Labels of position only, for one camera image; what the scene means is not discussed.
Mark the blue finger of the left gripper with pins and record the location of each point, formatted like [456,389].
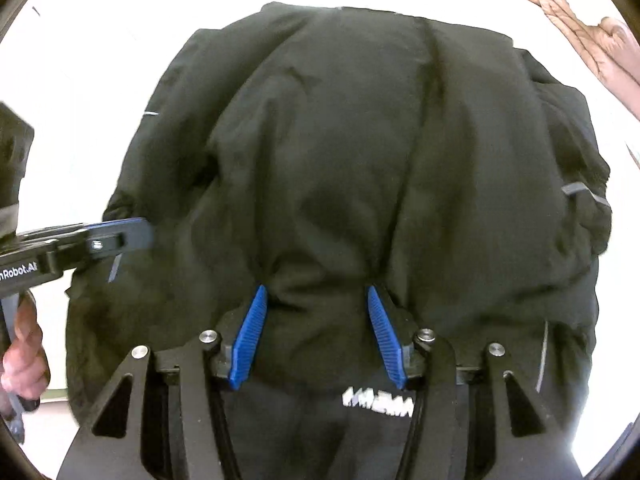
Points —
[112,238]

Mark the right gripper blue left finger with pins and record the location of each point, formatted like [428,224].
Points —
[239,331]

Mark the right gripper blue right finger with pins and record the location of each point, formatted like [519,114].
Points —
[394,329]

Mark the black hooded jacket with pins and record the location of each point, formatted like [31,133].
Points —
[316,152]

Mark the person's left hand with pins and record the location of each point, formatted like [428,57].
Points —
[25,369]

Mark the folded mauve quilt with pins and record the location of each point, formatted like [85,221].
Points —
[609,49]

